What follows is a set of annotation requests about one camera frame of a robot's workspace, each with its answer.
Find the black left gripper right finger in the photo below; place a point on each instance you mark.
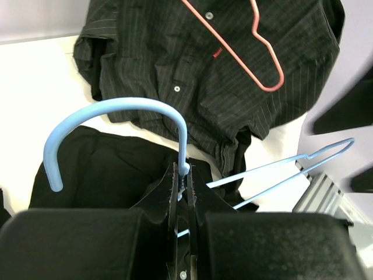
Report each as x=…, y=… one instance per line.
x=227, y=244

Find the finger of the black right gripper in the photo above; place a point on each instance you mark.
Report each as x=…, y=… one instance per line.
x=353, y=110
x=363, y=182

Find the black shirt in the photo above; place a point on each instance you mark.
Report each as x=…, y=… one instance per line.
x=106, y=171

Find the dark pinstriped shirt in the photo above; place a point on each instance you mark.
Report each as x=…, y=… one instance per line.
x=162, y=51

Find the right aluminium frame post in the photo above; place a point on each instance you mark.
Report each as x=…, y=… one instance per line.
x=324, y=197

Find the blue wire hanger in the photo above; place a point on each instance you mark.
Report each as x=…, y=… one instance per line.
x=55, y=138

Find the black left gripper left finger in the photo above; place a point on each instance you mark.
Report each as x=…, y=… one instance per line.
x=135, y=243

